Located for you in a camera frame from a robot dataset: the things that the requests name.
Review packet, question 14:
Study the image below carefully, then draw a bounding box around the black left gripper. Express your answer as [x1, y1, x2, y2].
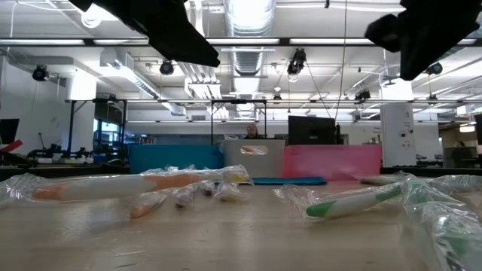
[93, 0, 221, 69]

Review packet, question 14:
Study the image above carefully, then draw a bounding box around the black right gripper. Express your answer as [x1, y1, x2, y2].
[398, 0, 482, 82]

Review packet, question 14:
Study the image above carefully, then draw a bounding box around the green toothbrush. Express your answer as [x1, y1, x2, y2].
[429, 174, 482, 195]
[273, 179, 403, 222]
[399, 175, 482, 271]
[359, 171, 410, 186]

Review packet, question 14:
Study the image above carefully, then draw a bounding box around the black metal rack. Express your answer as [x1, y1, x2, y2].
[209, 99, 268, 141]
[64, 98, 127, 159]

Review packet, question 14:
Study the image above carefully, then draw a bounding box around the white square column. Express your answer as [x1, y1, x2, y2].
[380, 102, 417, 169]

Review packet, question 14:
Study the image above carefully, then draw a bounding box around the tan storage cabinet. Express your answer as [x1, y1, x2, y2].
[438, 123, 482, 169]

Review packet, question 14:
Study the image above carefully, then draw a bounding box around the person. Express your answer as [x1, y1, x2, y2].
[243, 123, 264, 141]

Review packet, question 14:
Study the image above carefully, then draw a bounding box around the teal plastic bin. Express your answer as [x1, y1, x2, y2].
[127, 144, 225, 175]

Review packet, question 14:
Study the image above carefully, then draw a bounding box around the white plastic bin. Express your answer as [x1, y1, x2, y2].
[221, 139, 286, 178]

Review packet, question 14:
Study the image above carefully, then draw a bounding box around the black flat monitor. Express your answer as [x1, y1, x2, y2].
[288, 115, 339, 146]

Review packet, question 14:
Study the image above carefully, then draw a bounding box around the pink plastic bin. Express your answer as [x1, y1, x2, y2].
[282, 145, 383, 181]

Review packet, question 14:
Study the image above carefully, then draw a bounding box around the teal plastic lid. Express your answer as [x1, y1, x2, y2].
[251, 176, 328, 186]

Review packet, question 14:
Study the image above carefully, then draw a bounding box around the black bench equipment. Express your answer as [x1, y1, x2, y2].
[26, 142, 93, 160]

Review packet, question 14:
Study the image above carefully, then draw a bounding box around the red bar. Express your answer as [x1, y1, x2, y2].
[0, 139, 24, 153]

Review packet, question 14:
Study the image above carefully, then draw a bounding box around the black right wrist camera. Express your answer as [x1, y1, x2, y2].
[365, 14, 407, 53]

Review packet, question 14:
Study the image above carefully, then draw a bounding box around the silver ventilation duct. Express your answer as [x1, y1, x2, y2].
[224, 0, 276, 80]

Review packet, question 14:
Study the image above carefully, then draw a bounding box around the thin hanging cable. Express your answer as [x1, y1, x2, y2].
[334, 0, 348, 122]

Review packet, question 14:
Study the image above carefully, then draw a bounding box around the black wall screen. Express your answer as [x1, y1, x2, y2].
[0, 118, 20, 145]

